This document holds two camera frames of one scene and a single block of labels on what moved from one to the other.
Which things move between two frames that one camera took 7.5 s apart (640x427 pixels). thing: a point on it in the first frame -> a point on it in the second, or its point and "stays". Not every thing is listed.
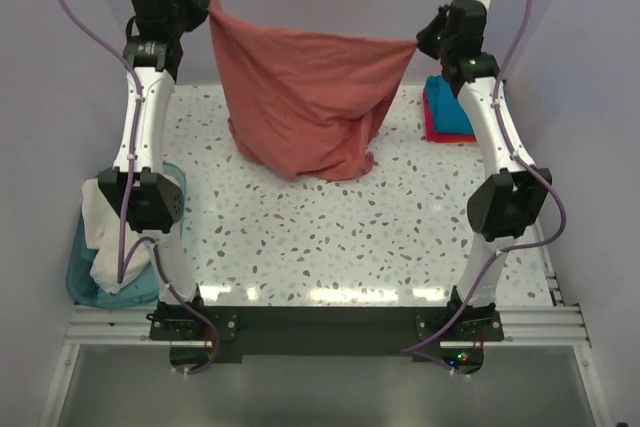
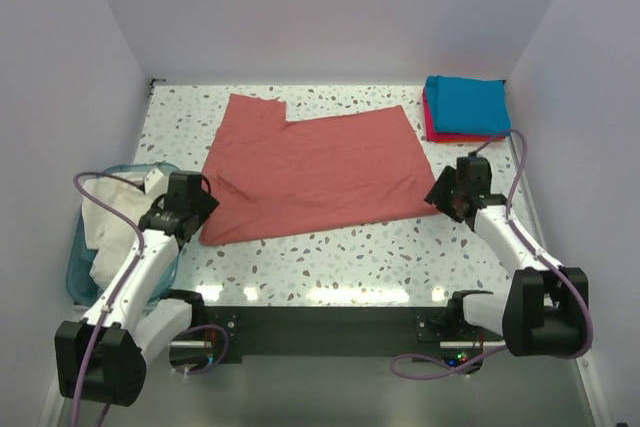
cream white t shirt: (103, 226) stays
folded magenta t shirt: (441, 137) stays
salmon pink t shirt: (306, 104) -> (274, 176)
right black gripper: (432, 34) -> (445, 192)
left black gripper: (189, 4) -> (201, 209)
